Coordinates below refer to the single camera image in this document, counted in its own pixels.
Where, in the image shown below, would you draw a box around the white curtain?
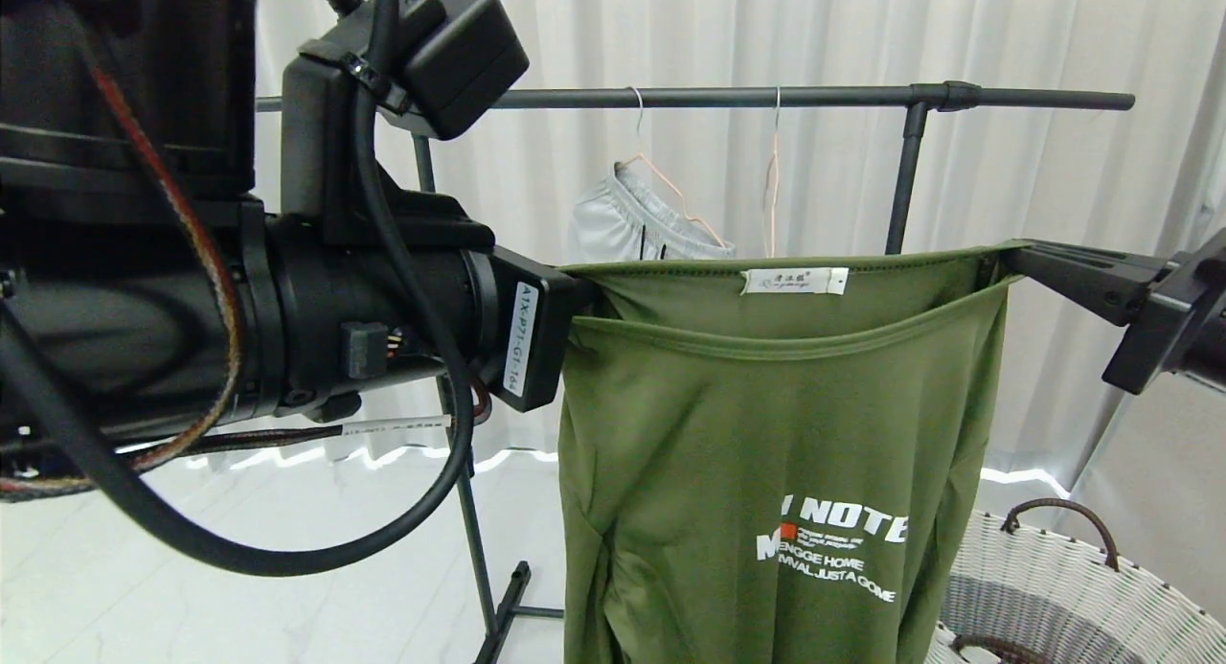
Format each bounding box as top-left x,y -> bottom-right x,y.
0,0 -> 1226,473

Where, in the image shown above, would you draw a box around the green garment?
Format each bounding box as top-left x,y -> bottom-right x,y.
556,242 -> 1028,664

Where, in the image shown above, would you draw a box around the pink clothes hanger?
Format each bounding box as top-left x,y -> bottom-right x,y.
618,87 -> 729,248
761,87 -> 783,259

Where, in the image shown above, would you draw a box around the pale grey shorts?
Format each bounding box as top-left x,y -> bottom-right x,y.
565,163 -> 738,265

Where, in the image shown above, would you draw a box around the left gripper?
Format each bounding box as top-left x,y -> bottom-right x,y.
0,190 -> 587,445

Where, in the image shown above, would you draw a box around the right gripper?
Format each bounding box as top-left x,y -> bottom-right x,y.
1001,228 -> 1226,397

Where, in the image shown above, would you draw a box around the black clothes rack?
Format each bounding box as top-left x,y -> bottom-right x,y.
257,80 -> 1137,664

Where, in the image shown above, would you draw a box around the white laundry basket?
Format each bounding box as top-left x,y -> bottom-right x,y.
924,498 -> 1226,664

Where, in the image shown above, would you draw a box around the black cable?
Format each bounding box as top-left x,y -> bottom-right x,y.
0,0 -> 477,579

